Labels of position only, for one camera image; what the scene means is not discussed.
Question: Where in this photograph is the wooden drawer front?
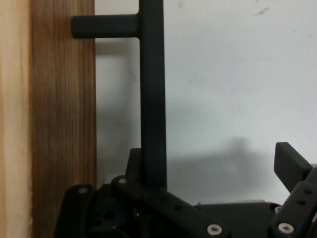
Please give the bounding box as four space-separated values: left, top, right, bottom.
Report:
0 0 98 238

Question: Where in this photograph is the black bar drawer handle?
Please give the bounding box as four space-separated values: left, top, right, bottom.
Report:
71 0 167 191

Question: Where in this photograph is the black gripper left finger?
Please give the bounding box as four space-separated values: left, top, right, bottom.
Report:
53 148 231 238

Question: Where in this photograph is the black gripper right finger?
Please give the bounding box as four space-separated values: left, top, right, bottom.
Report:
268 141 317 238

